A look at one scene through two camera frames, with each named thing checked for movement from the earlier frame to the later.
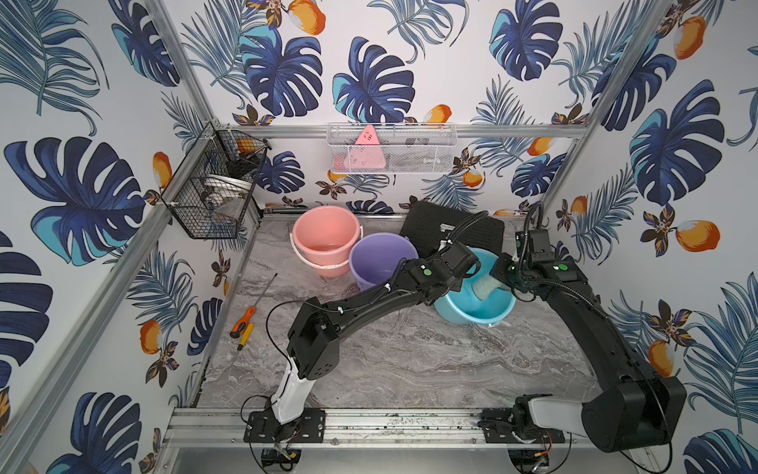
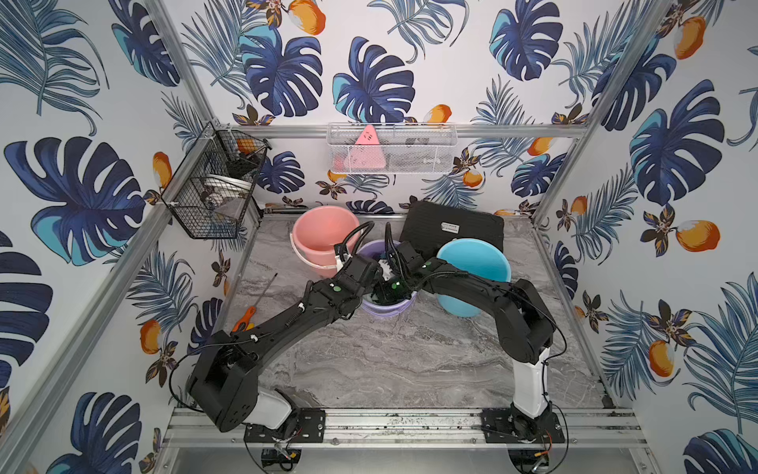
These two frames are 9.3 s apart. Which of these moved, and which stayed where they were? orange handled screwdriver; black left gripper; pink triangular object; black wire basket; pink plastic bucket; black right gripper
Moved: black left gripper; black right gripper
Stayed: pink triangular object; orange handled screwdriver; black wire basket; pink plastic bucket
